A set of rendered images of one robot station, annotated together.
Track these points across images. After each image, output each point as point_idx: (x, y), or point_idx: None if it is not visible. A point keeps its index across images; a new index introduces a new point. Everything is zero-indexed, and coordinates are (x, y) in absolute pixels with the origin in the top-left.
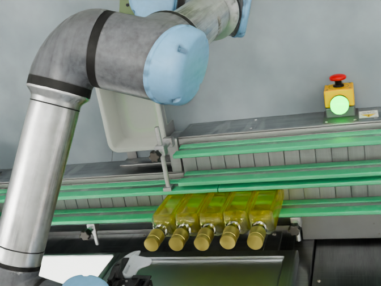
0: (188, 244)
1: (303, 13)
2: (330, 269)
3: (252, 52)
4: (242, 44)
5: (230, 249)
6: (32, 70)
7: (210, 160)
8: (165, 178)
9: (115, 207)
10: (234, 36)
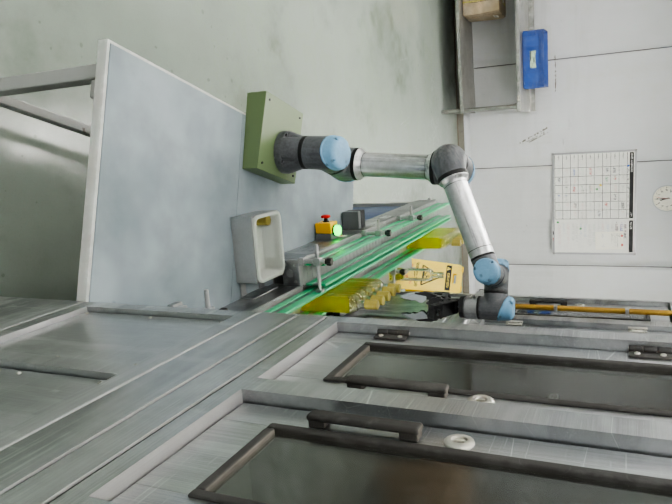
0: None
1: (306, 179)
2: None
3: (291, 203)
4: (288, 197)
5: None
6: (460, 166)
7: (312, 272)
8: (320, 282)
9: None
10: (351, 180)
